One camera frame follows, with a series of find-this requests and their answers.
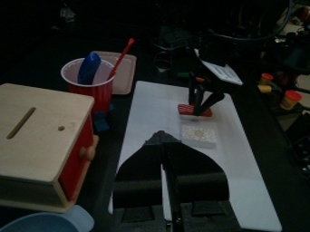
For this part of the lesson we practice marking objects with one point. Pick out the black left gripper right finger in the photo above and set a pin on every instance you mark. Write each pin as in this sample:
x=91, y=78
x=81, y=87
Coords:
x=197, y=172

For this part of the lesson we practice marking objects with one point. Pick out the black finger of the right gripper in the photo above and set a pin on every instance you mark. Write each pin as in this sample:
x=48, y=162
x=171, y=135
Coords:
x=191, y=93
x=206, y=104

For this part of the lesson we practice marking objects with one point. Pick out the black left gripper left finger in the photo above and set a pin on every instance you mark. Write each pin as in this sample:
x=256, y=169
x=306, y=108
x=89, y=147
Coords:
x=139, y=169

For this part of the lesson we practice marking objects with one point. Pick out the red striped salmon slice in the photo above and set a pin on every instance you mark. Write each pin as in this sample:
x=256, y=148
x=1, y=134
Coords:
x=185, y=109

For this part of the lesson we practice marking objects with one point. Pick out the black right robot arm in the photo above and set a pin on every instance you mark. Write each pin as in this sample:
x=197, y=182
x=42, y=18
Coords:
x=177, y=33

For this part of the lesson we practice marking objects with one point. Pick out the white rice block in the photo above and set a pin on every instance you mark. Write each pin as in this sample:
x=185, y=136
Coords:
x=197, y=136

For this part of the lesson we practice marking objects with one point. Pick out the white cutting board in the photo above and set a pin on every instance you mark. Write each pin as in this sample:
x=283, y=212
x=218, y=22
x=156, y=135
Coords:
x=152, y=111

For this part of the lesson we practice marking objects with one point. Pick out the small yellow bottle orange cap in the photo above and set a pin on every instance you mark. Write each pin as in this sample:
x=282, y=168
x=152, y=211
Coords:
x=264, y=82

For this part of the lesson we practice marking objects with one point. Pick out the blue toy piece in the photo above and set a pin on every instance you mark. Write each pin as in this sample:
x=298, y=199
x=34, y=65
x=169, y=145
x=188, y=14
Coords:
x=101, y=120

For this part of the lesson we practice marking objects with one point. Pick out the pink plastic tray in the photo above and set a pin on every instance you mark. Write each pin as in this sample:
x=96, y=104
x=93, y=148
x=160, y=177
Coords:
x=123, y=71

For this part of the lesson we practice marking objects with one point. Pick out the yellow bottle with red cap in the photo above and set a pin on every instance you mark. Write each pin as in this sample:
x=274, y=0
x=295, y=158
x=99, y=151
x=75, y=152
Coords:
x=290, y=100

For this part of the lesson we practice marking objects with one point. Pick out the red plastic stick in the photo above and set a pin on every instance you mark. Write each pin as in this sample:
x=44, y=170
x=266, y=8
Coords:
x=120, y=57

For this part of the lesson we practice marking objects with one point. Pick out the red plastic cup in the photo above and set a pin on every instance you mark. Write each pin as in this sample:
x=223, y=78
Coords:
x=95, y=89

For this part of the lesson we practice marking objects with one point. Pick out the wooden box with red drawer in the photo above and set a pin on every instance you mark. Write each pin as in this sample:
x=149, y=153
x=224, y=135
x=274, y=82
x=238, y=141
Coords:
x=37, y=142

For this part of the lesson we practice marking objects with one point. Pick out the light blue plastic cup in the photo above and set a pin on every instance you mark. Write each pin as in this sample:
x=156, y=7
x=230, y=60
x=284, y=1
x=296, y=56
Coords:
x=48, y=222

